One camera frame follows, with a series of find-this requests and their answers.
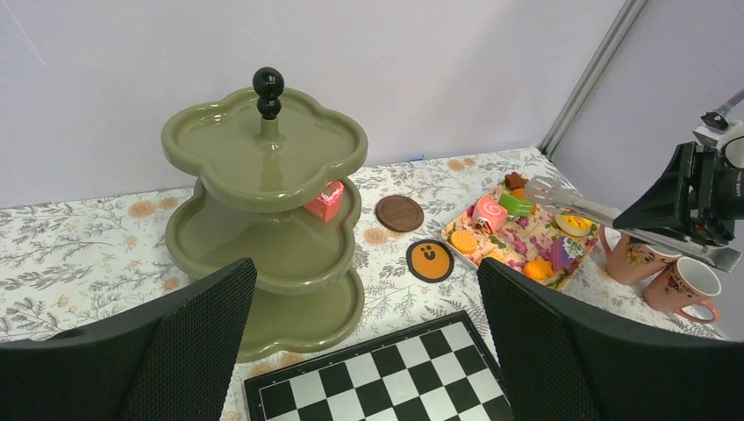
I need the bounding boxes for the orange fish cookie right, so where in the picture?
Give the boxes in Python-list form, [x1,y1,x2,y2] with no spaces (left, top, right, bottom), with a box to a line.
[522,257,554,283]

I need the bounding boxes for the dark brown round coaster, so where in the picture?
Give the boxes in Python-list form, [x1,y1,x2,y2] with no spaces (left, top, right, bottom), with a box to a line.
[375,195,424,232]

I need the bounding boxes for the floral serving tray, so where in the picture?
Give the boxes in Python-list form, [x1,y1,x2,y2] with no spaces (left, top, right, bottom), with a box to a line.
[441,181,599,290]

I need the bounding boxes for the orange smiley face coaster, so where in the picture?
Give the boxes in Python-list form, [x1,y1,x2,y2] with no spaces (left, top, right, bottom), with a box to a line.
[405,239,454,283]

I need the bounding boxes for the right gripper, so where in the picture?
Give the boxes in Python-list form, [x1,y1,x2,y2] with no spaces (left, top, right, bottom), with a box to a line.
[613,120,743,246]

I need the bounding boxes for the pink cake slice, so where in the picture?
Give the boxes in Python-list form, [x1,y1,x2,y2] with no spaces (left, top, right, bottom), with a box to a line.
[304,180,344,223]

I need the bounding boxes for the orange fish cookie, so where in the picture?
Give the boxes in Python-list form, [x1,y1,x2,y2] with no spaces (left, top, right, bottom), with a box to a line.
[481,250,506,263]
[522,257,554,283]

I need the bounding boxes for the small pink mug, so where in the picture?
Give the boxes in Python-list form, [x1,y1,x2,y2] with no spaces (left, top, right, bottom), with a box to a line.
[643,257,722,324]

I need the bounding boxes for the purple cake slice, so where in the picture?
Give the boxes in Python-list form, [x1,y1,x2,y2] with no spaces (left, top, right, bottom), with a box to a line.
[550,236,583,272]

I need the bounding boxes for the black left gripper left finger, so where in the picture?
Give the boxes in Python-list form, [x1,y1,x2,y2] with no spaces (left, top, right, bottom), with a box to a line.
[1,258,257,420]

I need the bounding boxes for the round orange biscuit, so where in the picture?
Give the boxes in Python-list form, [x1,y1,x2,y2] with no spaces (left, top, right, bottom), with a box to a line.
[449,230,479,254]

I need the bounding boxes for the black white chessboard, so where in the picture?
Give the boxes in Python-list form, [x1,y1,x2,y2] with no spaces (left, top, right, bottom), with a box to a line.
[244,310,514,421]

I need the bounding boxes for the yellow frosted donut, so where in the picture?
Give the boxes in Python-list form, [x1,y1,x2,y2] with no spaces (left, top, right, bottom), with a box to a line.
[554,214,594,237]

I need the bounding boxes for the pink swirl roll cake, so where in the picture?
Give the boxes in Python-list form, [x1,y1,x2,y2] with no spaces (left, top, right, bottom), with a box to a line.
[471,196,509,235]

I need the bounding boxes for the floral tablecloth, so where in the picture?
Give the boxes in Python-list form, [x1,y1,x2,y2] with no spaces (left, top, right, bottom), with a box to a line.
[0,146,725,421]

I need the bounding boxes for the metal serving tongs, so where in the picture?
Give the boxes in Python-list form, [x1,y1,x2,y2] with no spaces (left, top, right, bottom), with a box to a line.
[525,176,743,273]

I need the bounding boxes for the green three-tier dessert stand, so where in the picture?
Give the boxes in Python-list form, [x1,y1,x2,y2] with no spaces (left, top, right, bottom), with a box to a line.
[161,67,368,363]

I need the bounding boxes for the brown star cookie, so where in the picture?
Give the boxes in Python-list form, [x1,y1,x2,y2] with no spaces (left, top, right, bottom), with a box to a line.
[504,172,529,190]

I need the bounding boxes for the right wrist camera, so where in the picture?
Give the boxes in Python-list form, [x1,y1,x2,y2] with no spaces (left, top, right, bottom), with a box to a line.
[692,111,741,149]

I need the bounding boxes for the green cake slice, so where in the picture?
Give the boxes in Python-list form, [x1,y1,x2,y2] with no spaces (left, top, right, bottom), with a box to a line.
[498,192,535,218]

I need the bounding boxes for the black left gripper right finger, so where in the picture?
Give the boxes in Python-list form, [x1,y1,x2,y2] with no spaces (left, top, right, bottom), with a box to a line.
[477,258,743,420]

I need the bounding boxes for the large pink mug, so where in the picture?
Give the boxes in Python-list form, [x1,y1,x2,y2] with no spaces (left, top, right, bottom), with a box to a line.
[599,226,682,285]

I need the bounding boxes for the orange fish cookie left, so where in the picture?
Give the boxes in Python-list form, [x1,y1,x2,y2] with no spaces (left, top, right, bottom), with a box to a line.
[481,250,506,263]

